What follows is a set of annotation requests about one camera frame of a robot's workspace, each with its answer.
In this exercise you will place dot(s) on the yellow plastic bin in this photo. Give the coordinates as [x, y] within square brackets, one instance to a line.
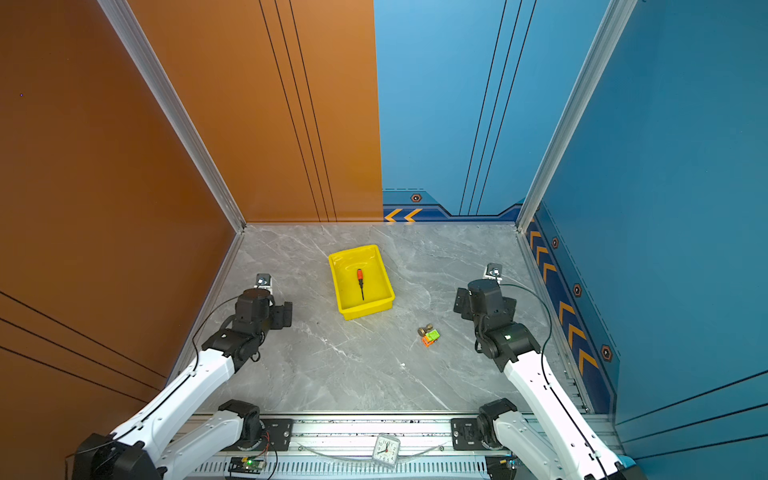
[379, 294]

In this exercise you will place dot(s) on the aluminium corner post right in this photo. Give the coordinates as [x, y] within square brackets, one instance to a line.
[608, 34]

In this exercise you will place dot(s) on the red black screwdriver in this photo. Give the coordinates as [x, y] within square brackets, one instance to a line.
[360, 280]

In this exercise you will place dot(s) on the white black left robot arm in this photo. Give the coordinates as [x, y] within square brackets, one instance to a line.
[145, 446]

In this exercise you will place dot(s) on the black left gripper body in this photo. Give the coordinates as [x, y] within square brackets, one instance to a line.
[278, 318]

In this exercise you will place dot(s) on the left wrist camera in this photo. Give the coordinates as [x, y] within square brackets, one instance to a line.
[263, 281]

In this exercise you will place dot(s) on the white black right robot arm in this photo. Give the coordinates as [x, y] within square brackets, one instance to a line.
[568, 447]

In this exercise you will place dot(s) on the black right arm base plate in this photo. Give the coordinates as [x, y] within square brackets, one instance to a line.
[472, 433]

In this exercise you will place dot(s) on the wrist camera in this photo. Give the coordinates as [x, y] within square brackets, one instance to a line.
[493, 271]
[263, 281]

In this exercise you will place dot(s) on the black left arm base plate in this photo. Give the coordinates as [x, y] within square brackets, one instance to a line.
[276, 434]

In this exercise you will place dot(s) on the aluminium corner post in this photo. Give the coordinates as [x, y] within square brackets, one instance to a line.
[608, 34]
[129, 31]

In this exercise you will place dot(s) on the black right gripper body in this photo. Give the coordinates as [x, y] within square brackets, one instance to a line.
[467, 310]

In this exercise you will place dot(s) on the aluminium corner post left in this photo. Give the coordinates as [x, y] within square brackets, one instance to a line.
[129, 31]

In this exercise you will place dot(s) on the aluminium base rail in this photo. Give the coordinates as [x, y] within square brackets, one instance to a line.
[339, 446]

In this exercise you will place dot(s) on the green circuit board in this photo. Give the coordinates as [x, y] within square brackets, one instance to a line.
[246, 465]

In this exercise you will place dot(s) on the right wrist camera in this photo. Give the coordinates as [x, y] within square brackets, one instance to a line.
[493, 271]

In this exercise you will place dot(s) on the small colourful toy block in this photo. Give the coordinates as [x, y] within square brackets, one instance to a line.
[428, 334]

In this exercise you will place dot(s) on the small white clock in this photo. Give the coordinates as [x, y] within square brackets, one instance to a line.
[386, 450]

